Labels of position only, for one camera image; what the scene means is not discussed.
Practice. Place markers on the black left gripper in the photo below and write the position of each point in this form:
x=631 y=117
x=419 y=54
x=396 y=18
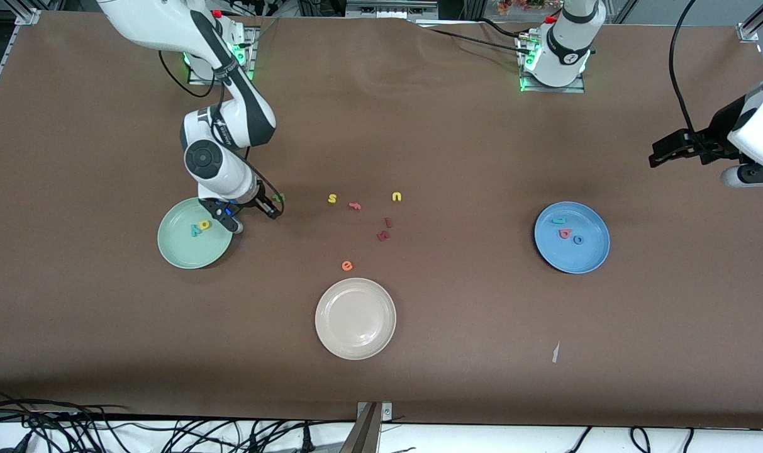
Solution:
x=719 y=138

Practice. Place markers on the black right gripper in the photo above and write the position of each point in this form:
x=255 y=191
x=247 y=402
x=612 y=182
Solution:
x=260 y=200

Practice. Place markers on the pink foam letter b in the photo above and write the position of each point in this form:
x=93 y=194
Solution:
x=565 y=233

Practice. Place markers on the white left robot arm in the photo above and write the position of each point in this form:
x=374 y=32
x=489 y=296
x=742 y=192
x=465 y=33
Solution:
x=563 y=47

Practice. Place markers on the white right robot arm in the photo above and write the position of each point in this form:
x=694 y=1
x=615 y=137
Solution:
x=161 y=22

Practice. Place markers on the light green plate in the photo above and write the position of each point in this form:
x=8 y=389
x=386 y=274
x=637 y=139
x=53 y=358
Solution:
x=186 y=248

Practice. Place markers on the cream plate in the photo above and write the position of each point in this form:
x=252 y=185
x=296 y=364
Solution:
x=355 y=318

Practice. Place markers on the blue plate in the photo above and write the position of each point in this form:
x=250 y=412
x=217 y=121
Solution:
x=582 y=258

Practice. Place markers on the brown table cover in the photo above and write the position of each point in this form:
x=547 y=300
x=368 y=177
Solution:
x=419 y=126

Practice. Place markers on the orange artificial flowers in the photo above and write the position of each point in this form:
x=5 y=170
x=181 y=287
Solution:
x=519 y=6

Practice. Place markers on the grey power strip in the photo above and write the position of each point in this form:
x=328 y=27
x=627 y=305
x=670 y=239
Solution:
x=387 y=9

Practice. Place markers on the white paper scrap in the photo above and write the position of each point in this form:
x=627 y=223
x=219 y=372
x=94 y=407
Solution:
x=555 y=353

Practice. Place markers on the grey metal support beam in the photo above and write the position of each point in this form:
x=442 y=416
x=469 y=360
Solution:
x=363 y=437

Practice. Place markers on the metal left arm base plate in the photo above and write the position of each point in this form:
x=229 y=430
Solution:
x=576 y=89

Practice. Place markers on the aluminium frame profile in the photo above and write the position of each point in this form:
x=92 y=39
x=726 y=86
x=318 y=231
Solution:
x=27 y=17
x=755 y=22

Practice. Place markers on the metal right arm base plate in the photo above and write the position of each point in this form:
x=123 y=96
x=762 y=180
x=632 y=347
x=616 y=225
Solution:
x=253 y=38

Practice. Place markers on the silver metal bracket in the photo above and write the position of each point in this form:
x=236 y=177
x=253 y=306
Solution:
x=386 y=412

